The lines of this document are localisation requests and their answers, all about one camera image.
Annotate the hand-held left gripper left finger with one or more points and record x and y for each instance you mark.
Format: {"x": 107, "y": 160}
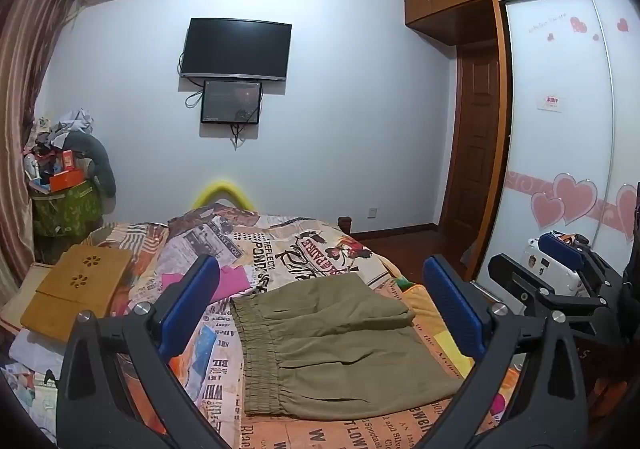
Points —
{"x": 192, "y": 299}

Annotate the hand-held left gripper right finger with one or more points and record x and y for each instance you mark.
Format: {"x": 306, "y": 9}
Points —
{"x": 452, "y": 304}

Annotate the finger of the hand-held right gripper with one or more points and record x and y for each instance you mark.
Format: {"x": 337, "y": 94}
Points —
{"x": 520, "y": 279}
{"x": 562, "y": 249}

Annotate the olive green pants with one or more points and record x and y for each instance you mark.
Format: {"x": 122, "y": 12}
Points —
{"x": 340, "y": 349}

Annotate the pink cloth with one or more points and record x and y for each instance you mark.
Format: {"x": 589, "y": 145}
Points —
{"x": 231, "y": 281}

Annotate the white heart-print sliding wardrobe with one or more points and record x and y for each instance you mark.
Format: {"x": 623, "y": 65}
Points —
{"x": 555, "y": 154}

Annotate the yellow foam bed guard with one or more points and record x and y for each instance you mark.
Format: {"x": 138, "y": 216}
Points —
{"x": 222, "y": 186}

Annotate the wooden lap desk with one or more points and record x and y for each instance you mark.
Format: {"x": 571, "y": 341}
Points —
{"x": 75, "y": 299}

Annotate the newspaper print blanket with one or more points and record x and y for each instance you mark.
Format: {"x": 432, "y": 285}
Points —
{"x": 300, "y": 249}

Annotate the brown wooden door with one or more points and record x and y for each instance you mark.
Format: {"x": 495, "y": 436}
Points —
{"x": 475, "y": 144}

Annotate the red white paper label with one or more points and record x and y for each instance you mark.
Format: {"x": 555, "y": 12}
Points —
{"x": 550, "y": 102}

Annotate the green patterned bag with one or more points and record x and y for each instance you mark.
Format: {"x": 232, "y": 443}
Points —
{"x": 67, "y": 211}

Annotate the white folded bedding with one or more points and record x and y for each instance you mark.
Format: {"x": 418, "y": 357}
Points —
{"x": 35, "y": 351}

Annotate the orange box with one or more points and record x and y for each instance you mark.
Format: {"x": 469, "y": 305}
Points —
{"x": 67, "y": 180}

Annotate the pile of papers and cloths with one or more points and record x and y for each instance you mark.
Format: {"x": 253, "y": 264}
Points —
{"x": 25, "y": 399}

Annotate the pile of clothes and boxes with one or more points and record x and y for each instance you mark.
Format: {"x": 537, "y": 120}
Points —
{"x": 55, "y": 139}

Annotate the striped pink curtain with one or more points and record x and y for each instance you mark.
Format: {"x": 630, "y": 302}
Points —
{"x": 25, "y": 79}

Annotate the dark wooden bed post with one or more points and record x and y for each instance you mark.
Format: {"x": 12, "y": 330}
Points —
{"x": 344, "y": 224}

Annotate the small black wall monitor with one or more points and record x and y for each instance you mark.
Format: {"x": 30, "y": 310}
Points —
{"x": 231, "y": 101}

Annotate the black wall television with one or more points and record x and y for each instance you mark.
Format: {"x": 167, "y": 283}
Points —
{"x": 235, "y": 49}

